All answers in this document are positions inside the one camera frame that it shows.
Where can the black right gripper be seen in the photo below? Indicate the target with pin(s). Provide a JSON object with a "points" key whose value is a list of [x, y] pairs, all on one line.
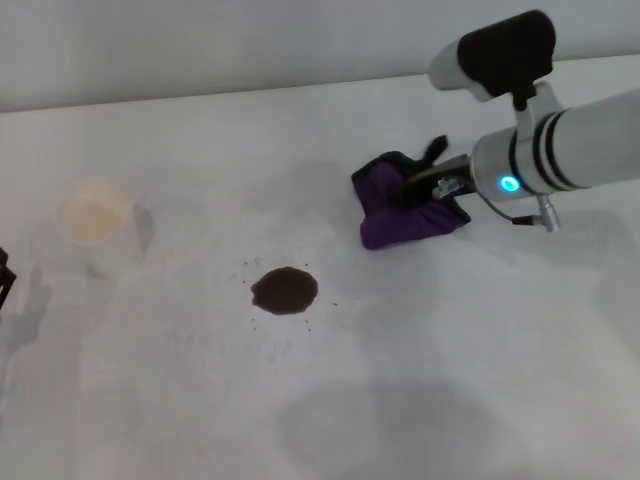
{"points": [[430, 185]]}

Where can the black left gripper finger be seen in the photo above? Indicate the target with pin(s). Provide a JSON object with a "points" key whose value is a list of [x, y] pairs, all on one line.
{"points": [[5, 280]]}

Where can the purple rag with black trim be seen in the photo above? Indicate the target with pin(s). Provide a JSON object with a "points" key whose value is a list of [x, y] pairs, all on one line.
{"points": [[400, 225]]}

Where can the white paper cup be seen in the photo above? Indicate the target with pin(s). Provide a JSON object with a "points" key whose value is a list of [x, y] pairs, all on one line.
{"points": [[95, 220]]}

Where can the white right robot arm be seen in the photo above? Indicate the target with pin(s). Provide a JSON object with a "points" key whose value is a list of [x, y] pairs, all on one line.
{"points": [[565, 145]]}

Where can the black water stain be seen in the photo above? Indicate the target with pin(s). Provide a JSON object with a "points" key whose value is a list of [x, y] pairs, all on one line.
{"points": [[284, 292]]}

